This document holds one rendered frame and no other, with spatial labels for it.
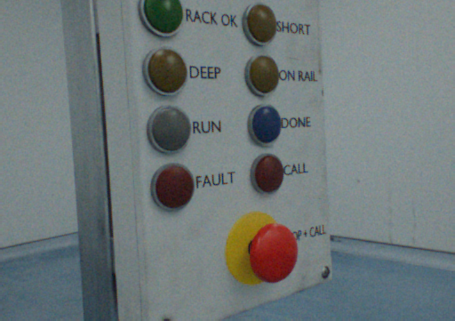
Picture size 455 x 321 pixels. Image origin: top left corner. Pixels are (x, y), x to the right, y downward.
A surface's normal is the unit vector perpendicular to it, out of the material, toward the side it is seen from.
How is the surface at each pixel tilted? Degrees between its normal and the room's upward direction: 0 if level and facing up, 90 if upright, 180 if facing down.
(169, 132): 91
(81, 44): 90
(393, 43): 90
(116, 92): 90
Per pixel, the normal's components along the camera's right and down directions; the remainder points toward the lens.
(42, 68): 0.71, 0.00
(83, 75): -0.79, 0.07
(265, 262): 0.22, 0.07
